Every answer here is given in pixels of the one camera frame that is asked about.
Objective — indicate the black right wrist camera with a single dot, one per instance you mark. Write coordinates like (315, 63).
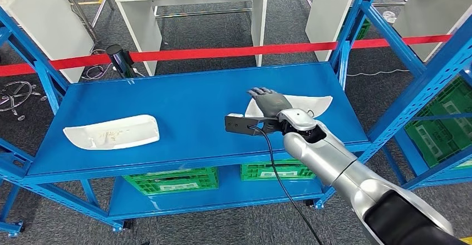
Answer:
(239, 124)

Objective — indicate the blue metal shelf rack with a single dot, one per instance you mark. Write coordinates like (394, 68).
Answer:
(9, 206)
(184, 107)
(442, 177)

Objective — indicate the green plastic folding crate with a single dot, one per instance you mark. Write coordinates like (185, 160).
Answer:
(364, 29)
(173, 180)
(424, 143)
(276, 169)
(455, 99)

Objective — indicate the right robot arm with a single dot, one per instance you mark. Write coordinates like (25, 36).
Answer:
(324, 154)

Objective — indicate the chrome office chair base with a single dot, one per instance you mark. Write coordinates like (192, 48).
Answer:
(16, 95)

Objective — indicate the black stanchion post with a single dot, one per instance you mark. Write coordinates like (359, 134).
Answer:
(120, 60)

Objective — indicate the white curved plastic part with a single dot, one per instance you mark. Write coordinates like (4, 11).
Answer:
(313, 103)
(110, 132)

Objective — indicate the red barrier belt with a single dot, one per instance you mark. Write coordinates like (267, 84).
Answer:
(202, 53)

